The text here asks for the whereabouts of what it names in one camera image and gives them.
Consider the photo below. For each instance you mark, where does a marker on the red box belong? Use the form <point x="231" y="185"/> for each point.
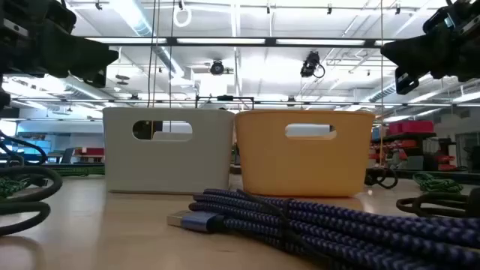
<point x="90" y="151"/>

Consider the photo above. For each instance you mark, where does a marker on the yellow plastic bin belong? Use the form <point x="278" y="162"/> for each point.
<point x="300" y="168"/>

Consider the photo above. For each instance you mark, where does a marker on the black overhead frame bar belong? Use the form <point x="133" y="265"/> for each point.
<point x="270" y="42"/>

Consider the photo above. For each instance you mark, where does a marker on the red storage bin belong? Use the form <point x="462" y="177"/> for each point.
<point x="410" y="127"/>

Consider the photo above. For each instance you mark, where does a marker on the grey office chair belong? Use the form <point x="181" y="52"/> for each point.
<point x="68" y="155"/>

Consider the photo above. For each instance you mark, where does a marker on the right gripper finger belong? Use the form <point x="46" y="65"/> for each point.
<point x="423" y="52"/>
<point x="405" y="83"/>

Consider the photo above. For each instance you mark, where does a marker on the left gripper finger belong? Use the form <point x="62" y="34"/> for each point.
<point x="95" y="79"/>
<point x="78" y="56"/>

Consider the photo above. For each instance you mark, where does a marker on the storage shelf rack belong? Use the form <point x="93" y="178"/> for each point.
<point x="412" y="150"/>

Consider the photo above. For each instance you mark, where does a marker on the round black ceiling camera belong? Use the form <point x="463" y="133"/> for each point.
<point x="216" y="68"/>

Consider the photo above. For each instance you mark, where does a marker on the thin black ceiling rail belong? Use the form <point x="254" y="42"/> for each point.
<point x="337" y="104"/>

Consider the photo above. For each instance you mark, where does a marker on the blue monitor screen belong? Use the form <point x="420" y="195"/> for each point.
<point x="33" y="147"/>

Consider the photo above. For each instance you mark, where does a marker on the grey plastic bin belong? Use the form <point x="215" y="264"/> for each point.
<point x="168" y="165"/>

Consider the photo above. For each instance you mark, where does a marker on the silver ventilation duct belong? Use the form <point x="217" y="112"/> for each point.
<point x="382" y="95"/>

